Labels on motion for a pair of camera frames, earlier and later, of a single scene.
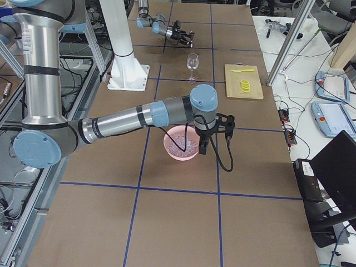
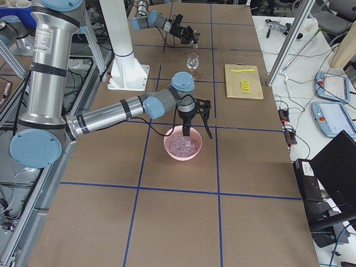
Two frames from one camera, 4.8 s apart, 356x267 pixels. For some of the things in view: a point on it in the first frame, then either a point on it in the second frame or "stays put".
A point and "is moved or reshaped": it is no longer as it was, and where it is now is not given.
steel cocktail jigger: x=191 y=33 is moved or reshaped
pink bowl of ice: x=177 y=133 stays put
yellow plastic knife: x=243 y=70 stays put
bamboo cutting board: x=243 y=81 stays put
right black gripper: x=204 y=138 → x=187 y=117
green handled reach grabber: x=283 y=69 stays put
